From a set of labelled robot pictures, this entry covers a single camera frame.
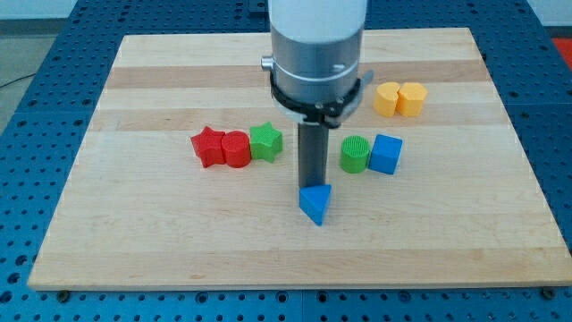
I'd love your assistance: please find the wooden board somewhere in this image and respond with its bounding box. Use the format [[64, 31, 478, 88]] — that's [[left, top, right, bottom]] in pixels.
[[29, 28, 571, 291]]

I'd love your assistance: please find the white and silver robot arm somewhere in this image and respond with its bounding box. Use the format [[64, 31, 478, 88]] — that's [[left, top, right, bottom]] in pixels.
[[261, 0, 373, 129]]

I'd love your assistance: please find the green star block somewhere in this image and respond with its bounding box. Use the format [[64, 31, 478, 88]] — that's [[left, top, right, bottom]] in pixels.
[[249, 122, 282, 163]]

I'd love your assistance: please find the yellow heart block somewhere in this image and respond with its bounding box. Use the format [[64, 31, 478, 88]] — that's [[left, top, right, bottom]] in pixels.
[[373, 81, 400, 117]]

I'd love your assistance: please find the blue cube block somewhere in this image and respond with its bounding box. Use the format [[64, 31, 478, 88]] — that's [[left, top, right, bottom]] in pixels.
[[368, 134, 403, 174]]

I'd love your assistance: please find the red cylinder block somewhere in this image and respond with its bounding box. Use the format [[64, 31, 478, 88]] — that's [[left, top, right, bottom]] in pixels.
[[222, 131, 251, 168]]

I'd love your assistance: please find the black cable on floor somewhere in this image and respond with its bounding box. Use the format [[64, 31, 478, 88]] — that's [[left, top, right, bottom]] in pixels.
[[0, 72, 36, 90]]

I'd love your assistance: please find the yellow hexagon block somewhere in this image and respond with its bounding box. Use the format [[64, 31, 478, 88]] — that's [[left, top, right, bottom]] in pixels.
[[396, 82, 428, 116]]

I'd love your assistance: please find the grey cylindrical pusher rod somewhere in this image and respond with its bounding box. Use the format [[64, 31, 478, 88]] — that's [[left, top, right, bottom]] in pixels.
[[298, 124, 329, 188]]

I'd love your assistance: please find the blue triangle block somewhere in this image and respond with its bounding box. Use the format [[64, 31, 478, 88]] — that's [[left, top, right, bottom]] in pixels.
[[299, 184, 332, 226]]

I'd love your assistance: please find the red star block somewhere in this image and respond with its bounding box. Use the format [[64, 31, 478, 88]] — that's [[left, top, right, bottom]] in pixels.
[[190, 126, 225, 168]]

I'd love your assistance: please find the green cylinder block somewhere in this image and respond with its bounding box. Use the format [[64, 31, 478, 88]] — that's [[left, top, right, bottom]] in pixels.
[[340, 135, 371, 174]]

